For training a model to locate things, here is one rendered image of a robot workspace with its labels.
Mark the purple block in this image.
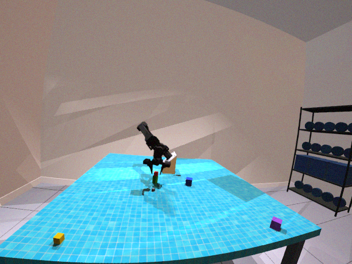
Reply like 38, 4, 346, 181
270, 216, 282, 231

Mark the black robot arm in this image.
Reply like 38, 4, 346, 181
137, 122, 173, 166

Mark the blue cube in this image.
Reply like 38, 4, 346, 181
185, 177, 193, 186

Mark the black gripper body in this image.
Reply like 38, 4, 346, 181
143, 153, 171, 167

